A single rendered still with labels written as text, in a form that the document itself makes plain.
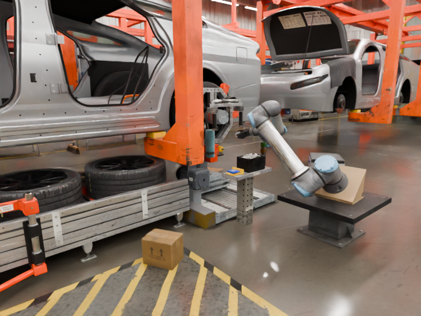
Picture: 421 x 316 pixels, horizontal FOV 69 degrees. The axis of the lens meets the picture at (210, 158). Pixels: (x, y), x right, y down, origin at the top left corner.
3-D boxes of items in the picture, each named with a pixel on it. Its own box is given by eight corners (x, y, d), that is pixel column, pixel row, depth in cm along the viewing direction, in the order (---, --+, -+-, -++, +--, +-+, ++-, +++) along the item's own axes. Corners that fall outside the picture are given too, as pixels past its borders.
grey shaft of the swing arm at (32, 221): (46, 268, 186) (36, 189, 175) (49, 271, 182) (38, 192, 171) (30, 273, 180) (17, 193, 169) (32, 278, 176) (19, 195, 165)
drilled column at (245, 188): (244, 219, 266) (244, 172, 257) (252, 222, 259) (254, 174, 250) (236, 222, 260) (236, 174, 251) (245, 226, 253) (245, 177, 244)
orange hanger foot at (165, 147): (159, 151, 298) (157, 115, 290) (192, 160, 260) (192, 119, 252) (144, 153, 287) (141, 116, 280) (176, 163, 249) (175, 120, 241)
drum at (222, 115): (213, 122, 306) (213, 108, 303) (228, 124, 291) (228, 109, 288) (203, 123, 297) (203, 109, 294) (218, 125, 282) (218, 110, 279)
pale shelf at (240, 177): (256, 167, 273) (256, 163, 272) (272, 170, 260) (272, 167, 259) (222, 176, 245) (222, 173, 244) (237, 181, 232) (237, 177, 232)
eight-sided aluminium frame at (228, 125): (228, 140, 324) (228, 87, 312) (232, 140, 319) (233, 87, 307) (187, 147, 288) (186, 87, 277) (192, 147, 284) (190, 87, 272)
